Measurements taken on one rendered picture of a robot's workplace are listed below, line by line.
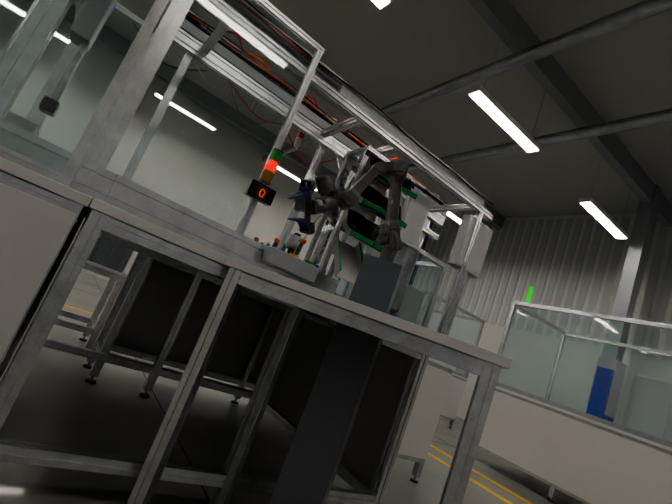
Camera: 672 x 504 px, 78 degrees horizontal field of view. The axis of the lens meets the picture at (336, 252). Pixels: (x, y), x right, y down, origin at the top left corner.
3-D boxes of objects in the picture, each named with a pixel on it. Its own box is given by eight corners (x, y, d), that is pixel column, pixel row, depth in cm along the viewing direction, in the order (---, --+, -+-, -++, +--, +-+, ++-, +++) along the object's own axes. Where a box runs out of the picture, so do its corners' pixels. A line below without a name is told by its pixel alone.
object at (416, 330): (509, 369, 112) (512, 359, 113) (223, 263, 134) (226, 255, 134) (471, 367, 179) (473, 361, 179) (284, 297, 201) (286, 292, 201)
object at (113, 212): (433, 354, 193) (435, 348, 194) (88, 207, 116) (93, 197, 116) (292, 307, 311) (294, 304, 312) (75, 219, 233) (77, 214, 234)
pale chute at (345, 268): (359, 287, 187) (365, 280, 185) (334, 276, 182) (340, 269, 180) (355, 248, 209) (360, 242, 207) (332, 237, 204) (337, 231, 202)
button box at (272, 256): (314, 283, 158) (320, 268, 159) (267, 261, 147) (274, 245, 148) (305, 281, 163) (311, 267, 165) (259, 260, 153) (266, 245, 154)
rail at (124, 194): (330, 304, 170) (340, 279, 172) (102, 203, 124) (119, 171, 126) (323, 302, 175) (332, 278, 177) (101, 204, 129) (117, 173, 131)
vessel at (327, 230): (329, 271, 277) (349, 219, 285) (312, 262, 270) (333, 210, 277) (318, 269, 289) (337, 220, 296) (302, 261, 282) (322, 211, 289)
